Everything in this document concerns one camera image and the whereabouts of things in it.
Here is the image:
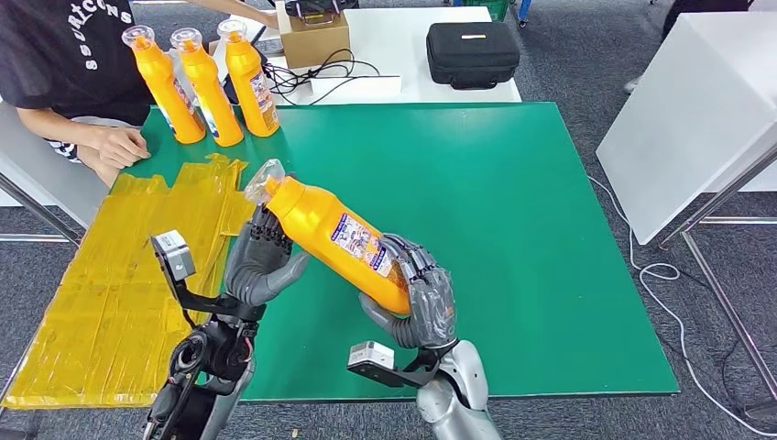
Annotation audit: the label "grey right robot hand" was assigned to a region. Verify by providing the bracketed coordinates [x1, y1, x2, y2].
[357, 233, 459, 352]

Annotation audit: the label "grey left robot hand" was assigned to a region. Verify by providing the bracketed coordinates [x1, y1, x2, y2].
[223, 204, 311, 308]

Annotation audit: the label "person's right hand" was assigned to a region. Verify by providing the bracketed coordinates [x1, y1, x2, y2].
[91, 124, 152, 170]

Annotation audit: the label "orange plastic bottle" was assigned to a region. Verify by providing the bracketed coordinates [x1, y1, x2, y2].
[216, 19, 281, 138]
[121, 25, 208, 146]
[170, 27, 246, 149]
[244, 159, 414, 315]

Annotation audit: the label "white bench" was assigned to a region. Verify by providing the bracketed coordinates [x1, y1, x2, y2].
[0, 100, 112, 248]

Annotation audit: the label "person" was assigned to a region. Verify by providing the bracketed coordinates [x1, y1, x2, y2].
[621, 0, 750, 95]
[0, 0, 280, 190]

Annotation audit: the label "yellow taped plastic sheet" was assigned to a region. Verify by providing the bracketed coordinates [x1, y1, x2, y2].
[3, 153, 281, 413]

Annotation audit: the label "white flat box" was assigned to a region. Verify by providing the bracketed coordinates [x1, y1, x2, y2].
[309, 74, 403, 104]

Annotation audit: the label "brown cardboard box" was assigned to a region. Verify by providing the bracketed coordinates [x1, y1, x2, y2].
[276, 0, 354, 70]

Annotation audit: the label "black carrying case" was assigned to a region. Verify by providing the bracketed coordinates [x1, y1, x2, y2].
[425, 21, 521, 91]

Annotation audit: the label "white table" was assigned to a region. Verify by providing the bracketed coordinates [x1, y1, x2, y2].
[596, 10, 777, 405]
[192, 5, 523, 107]

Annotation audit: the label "green plastic crate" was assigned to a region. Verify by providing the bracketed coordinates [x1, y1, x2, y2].
[452, 0, 511, 22]

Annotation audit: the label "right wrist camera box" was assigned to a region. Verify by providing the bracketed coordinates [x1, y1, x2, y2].
[346, 341, 447, 390]

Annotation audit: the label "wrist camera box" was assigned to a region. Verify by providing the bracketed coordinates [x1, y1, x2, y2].
[150, 229, 267, 321]
[346, 341, 447, 390]

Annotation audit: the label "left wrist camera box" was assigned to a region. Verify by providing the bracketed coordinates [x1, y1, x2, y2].
[150, 229, 267, 321]

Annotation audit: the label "black cables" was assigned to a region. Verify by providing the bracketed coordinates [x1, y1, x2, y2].
[264, 48, 382, 107]

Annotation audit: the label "white floor cable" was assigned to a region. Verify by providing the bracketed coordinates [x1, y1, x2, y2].
[587, 174, 777, 438]

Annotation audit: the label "black device with handle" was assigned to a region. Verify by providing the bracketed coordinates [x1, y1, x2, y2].
[283, 0, 360, 28]

